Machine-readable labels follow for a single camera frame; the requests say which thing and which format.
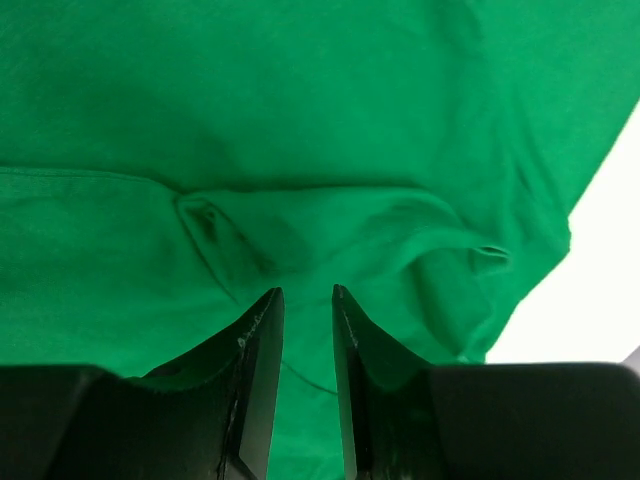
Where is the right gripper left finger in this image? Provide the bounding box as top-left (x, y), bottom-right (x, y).
top-left (49, 288), bottom-right (284, 479)

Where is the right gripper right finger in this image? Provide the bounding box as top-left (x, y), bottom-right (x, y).
top-left (332, 285), bottom-right (450, 479)

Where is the green t shirt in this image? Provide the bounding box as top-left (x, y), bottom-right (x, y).
top-left (1, 1), bottom-right (639, 479)

